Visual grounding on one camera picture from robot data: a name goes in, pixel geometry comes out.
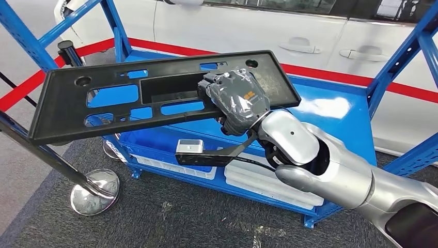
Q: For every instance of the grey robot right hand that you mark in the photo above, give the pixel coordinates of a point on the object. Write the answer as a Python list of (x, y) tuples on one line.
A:
[(239, 99)]

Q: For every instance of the black plastic panel part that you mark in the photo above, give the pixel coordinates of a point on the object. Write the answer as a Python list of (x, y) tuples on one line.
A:
[(61, 113)]

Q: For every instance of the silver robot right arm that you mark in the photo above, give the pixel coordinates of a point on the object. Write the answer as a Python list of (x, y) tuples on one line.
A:
[(328, 171)]

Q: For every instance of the blue metal shelf rack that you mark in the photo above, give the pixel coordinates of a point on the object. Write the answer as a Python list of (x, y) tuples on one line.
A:
[(342, 137)]

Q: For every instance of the white car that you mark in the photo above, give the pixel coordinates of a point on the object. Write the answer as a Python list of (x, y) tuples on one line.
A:
[(239, 30)]

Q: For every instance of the white plastic tray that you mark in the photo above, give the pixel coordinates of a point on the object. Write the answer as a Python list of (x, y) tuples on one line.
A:
[(260, 181), (267, 199)]

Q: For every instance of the red barrier belt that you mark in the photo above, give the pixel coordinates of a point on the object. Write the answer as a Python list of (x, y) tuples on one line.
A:
[(164, 48), (20, 90)]

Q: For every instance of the blue plastic crate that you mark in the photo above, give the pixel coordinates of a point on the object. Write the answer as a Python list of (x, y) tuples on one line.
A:
[(150, 143)]

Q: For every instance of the white plastic crate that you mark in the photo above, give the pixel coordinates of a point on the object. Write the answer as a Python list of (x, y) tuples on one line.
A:
[(164, 167)]

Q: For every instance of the silver floor tape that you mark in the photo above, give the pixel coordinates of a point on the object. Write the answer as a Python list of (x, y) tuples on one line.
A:
[(256, 241)]

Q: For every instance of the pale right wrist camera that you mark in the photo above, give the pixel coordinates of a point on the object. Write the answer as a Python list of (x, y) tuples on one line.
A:
[(190, 146)]

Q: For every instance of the black camera bracket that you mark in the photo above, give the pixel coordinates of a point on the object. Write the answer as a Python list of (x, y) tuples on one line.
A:
[(205, 159)]

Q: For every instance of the chrome stanchion post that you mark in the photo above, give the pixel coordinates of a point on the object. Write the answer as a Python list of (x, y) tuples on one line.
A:
[(95, 191), (70, 54)]

